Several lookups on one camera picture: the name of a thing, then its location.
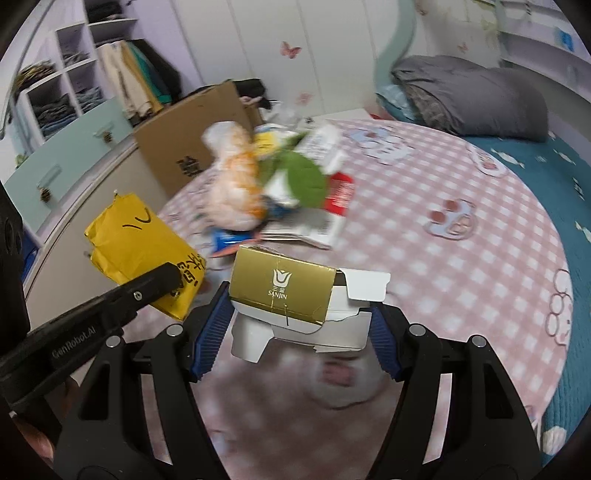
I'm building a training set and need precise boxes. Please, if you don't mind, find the light blue pillow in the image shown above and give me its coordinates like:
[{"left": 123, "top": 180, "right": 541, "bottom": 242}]
[{"left": 375, "top": 88, "right": 416, "bottom": 121}]

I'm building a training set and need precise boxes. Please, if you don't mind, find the white shelf unit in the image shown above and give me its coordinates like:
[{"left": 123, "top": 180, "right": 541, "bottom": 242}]
[{"left": 9, "top": 0, "right": 139, "bottom": 145}]

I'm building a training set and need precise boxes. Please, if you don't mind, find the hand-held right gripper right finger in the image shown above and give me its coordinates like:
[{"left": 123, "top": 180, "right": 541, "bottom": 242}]
[{"left": 367, "top": 302, "right": 544, "bottom": 480}]

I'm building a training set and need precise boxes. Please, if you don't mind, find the white barcode carton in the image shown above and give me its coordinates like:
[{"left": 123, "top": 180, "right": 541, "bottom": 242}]
[{"left": 259, "top": 208, "right": 345, "bottom": 250}]

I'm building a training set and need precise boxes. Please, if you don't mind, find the dark hanging garment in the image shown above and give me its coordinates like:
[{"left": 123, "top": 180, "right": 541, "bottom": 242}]
[{"left": 137, "top": 39, "right": 182, "bottom": 101}]

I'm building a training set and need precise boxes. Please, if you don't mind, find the cream hanging garment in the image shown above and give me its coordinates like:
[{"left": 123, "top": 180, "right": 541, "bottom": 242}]
[{"left": 98, "top": 41, "right": 163, "bottom": 119}]

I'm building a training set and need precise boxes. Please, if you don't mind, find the white bedside table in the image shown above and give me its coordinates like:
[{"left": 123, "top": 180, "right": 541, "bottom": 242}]
[{"left": 305, "top": 108, "right": 371, "bottom": 126}]

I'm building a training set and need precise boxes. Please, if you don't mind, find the blue printed bag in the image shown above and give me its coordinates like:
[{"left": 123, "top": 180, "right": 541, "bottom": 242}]
[{"left": 19, "top": 230, "right": 38, "bottom": 274}]

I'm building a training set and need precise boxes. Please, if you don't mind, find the black cloth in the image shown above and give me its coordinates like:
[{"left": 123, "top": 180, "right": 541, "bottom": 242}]
[{"left": 233, "top": 78, "right": 271, "bottom": 110}]

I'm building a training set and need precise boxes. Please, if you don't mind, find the grey pillow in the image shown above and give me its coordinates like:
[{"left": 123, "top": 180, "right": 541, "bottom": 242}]
[{"left": 392, "top": 55, "right": 550, "bottom": 143}]

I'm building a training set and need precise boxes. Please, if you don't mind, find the folded clothes stack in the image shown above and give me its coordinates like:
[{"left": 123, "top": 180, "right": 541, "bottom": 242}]
[
  {"left": 76, "top": 87, "right": 103, "bottom": 114},
  {"left": 34, "top": 95, "right": 78, "bottom": 137}
]

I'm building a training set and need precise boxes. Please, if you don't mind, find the pale green headboard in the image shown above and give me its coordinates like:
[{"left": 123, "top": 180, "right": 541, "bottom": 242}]
[{"left": 372, "top": 0, "right": 417, "bottom": 95}]

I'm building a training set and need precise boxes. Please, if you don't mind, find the green packet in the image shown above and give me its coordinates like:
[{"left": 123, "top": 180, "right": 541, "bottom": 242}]
[{"left": 259, "top": 134, "right": 330, "bottom": 209}]

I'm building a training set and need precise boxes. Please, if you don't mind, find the beige cabinet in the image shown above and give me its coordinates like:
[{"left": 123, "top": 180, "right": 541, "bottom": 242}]
[{"left": 23, "top": 138, "right": 186, "bottom": 320}]

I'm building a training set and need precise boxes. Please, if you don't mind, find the large cardboard box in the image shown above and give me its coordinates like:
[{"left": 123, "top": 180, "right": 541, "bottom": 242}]
[{"left": 134, "top": 79, "right": 264, "bottom": 197}]

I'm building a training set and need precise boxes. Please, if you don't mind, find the gold and white carton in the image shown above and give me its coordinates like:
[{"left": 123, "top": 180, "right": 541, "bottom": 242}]
[{"left": 229, "top": 244, "right": 392, "bottom": 365}]

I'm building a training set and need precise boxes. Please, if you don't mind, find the white printed packet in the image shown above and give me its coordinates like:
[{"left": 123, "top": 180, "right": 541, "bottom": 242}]
[{"left": 295, "top": 124, "right": 346, "bottom": 175}]

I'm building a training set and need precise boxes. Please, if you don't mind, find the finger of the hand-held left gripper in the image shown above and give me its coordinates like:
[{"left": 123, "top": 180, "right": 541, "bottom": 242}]
[{"left": 90, "top": 262, "right": 183, "bottom": 325}]

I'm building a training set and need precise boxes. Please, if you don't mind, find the white wall shelf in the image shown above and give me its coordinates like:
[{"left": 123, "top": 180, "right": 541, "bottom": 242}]
[{"left": 500, "top": 25, "right": 591, "bottom": 95}]

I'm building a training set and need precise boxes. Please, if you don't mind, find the yellow packet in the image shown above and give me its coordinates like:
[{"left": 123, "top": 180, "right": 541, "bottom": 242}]
[{"left": 253, "top": 131, "right": 287, "bottom": 160}]

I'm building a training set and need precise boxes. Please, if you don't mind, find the teal drawer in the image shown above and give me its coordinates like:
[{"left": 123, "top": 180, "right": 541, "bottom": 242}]
[
  {"left": 2, "top": 138, "right": 95, "bottom": 223},
  {"left": 65, "top": 98, "right": 136, "bottom": 154}
]

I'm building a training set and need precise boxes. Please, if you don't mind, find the yellow plastic bag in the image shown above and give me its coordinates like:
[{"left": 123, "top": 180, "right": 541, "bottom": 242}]
[{"left": 84, "top": 193, "right": 208, "bottom": 323}]

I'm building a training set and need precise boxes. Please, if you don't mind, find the blue and orange wrapper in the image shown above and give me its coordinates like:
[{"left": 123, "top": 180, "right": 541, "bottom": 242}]
[{"left": 210, "top": 229, "right": 260, "bottom": 258}]

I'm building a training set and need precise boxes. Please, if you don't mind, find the teal quilted sheet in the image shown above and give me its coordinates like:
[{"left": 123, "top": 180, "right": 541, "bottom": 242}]
[{"left": 462, "top": 131, "right": 591, "bottom": 462}]

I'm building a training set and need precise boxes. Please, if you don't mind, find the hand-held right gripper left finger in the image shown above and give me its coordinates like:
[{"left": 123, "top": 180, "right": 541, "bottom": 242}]
[{"left": 55, "top": 281, "right": 238, "bottom": 480}]

